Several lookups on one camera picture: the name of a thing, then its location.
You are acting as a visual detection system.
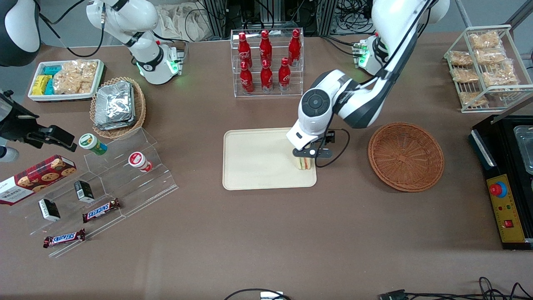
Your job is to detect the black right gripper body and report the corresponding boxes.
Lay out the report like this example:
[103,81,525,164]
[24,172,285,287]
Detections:
[0,90,40,144]

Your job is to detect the triangle sandwich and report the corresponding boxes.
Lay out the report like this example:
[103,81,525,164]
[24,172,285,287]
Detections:
[294,154,313,171]

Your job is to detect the cream plastic tray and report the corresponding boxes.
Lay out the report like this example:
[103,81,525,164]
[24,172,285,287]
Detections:
[223,127,317,191]

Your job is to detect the light tan wicker basket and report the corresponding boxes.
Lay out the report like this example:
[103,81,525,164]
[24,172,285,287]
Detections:
[90,77,147,140]

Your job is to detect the round brown wicker basket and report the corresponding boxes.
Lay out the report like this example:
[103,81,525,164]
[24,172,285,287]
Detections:
[368,122,445,193]

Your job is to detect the green lidded snack can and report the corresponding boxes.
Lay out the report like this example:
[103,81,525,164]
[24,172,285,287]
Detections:
[79,133,108,156]

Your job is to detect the yellow snack packets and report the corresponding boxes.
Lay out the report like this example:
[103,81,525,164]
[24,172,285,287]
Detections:
[32,75,52,96]

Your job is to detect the red tartan cookie box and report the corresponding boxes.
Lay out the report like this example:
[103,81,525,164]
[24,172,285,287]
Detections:
[0,155,77,205]

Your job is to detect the clear acrylic bottle rack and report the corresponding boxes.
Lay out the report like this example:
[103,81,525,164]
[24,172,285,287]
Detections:
[230,28,304,98]

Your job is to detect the small black box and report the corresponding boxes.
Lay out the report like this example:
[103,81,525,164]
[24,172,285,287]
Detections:
[74,180,95,203]
[38,198,61,222]

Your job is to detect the clear bag of crackers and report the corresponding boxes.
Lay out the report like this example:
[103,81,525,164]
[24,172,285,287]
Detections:
[53,60,98,95]

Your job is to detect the red cola bottle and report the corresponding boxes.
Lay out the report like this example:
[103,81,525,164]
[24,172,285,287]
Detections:
[289,29,301,66]
[259,30,273,67]
[261,60,274,93]
[238,32,253,69]
[240,61,254,94]
[278,57,291,91]

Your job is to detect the silver foil packages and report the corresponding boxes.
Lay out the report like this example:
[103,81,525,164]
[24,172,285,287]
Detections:
[94,81,136,131]

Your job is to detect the white rectangular plastic bin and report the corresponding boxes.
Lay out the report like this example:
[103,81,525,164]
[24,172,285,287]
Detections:
[28,59,105,103]

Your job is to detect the red lidded snack can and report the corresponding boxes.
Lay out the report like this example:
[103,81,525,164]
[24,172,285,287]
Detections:
[128,152,153,173]

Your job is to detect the Snickers chocolate bar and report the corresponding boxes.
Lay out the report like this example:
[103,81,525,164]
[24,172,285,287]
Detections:
[43,228,86,249]
[82,198,121,223]

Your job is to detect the clear acrylic stepped stand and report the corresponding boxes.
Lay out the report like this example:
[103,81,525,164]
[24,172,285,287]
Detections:
[8,127,179,258]

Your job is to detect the white cloth bag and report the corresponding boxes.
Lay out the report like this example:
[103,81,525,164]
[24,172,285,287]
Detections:
[156,3,213,42]

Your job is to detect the clear bag of fried snacks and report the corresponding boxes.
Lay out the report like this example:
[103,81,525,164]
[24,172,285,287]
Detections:
[482,62,520,87]
[468,32,501,50]
[449,51,473,67]
[475,48,506,65]
[458,91,488,108]
[451,67,479,83]

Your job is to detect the black machine with yellow panel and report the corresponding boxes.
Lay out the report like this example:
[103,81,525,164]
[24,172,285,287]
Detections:
[468,115,533,250]

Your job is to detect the clear container in machine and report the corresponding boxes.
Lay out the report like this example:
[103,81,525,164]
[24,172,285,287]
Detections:
[513,125,533,175]

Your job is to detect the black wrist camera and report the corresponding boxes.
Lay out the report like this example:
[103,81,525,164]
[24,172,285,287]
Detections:
[310,144,334,160]

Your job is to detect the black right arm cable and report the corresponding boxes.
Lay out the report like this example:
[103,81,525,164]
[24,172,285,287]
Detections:
[39,0,105,58]

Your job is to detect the black cable bundle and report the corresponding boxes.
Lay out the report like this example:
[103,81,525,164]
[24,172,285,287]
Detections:
[329,0,377,35]

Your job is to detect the black cable with white plug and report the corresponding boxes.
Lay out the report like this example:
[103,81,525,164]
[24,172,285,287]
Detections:
[224,288,292,300]

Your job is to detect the black cable with connector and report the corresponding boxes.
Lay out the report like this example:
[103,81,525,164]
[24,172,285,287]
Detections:
[379,277,533,300]

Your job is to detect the white wire rack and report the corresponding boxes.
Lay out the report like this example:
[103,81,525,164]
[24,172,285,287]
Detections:
[444,25,533,113]

